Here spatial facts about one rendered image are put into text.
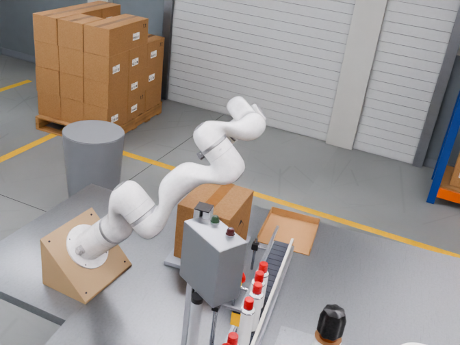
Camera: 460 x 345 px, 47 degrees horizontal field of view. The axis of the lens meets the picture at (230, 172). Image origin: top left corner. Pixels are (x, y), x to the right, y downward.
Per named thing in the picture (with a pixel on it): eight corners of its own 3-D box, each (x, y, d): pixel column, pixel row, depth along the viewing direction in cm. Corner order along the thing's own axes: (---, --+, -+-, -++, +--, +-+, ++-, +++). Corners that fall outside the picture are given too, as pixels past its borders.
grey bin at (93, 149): (100, 223, 405) (100, 149, 377) (51, 205, 419) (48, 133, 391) (133, 198, 443) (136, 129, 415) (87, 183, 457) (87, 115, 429)
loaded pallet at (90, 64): (105, 148, 520) (105, 31, 468) (34, 129, 543) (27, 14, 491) (162, 113, 621) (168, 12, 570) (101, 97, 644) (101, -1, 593)
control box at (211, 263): (212, 309, 146) (220, 252, 137) (179, 274, 157) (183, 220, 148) (241, 296, 152) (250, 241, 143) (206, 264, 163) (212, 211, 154)
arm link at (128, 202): (113, 249, 203) (151, 225, 190) (82, 211, 201) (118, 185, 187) (131, 233, 213) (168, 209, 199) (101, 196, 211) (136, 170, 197)
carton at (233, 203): (222, 273, 230) (229, 220, 218) (172, 256, 237) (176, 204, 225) (246, 239, 256) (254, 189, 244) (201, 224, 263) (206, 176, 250)
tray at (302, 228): (309, 255, 253) (311, 248, 251) (256, 241, 258) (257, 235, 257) (318, 224, 279) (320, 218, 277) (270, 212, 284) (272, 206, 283)
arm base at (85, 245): (82, 276, 210) (109, 260, 200) (57, 235, 211) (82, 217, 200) (115, 256, 226) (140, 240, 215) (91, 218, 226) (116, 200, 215)
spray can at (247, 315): (246, 351, 188) (254, 306, 179) (233, 346, 189) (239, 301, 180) (250, 341, 192) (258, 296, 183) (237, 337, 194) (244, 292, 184)
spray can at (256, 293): (255, 334, 196) (263, 290, 186) (241, 330, 197) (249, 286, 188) (259, 325, 200) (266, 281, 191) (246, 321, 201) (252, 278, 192)
